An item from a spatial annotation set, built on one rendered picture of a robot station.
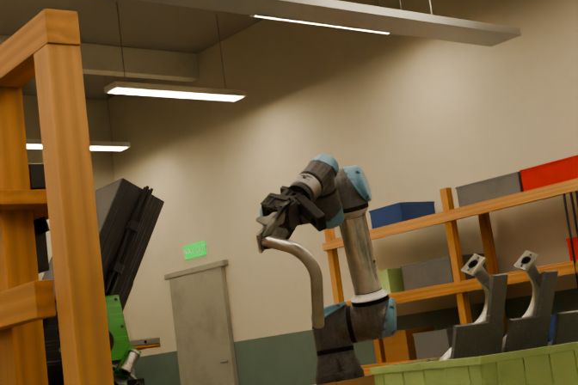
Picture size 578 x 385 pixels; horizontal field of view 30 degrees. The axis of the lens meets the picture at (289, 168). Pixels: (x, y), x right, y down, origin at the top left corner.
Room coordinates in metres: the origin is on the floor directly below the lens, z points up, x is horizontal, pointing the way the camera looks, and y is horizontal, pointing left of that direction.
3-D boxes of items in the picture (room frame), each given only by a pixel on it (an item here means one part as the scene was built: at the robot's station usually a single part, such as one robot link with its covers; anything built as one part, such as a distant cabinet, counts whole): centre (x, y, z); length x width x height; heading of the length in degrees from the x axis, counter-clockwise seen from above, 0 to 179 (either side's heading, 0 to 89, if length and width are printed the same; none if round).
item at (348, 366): (3.38, -0.07, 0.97); 0.15 x 0.15 x 0.10
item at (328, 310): (3.38, -0.07, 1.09); 0.13 x 0.12 x 0.14; 79
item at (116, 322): (3.34, 0.63, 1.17); 0.13 x 0.12 x 0.20; 37
